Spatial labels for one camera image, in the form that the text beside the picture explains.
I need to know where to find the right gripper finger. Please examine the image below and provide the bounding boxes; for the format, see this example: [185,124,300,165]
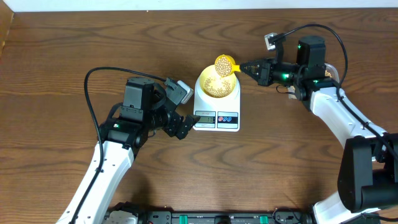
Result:
[239,59,264,71]
[244,69,261,83]

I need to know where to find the yellow measuring scoop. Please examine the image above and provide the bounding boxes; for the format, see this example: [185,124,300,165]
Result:
[214,55,241,77]

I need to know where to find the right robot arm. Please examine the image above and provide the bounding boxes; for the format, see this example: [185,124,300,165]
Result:
[239,33,397,223]

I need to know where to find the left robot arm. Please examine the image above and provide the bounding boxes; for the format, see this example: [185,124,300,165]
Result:
[58,77,199,223]

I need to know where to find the white digital kitchen scale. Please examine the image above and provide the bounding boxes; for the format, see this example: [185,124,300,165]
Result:
[193,77,241,132]

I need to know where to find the soybeans in bowl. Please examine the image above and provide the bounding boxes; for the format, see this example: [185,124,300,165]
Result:
[203,77,233,98]

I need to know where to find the pale yellow bowl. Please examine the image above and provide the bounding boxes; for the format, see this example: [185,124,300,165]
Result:
[199,65,237,95]

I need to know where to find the soybeans in container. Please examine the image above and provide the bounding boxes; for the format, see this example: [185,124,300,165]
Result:
[325,70,332,78]

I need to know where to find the clear plastic container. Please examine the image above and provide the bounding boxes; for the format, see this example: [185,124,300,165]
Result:
[287,63,340,100]

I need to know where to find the right black cable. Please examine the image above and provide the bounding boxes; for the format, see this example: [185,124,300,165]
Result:
[281,24,398,153]

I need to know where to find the black cable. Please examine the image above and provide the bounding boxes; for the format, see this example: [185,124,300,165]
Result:
[281,24,398,153]
[70,65,167,224]

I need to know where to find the left black cable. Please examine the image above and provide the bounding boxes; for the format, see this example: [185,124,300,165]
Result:
[70,65,167,224]

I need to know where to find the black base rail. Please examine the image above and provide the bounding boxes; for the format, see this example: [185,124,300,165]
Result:
[103,203,314,224]

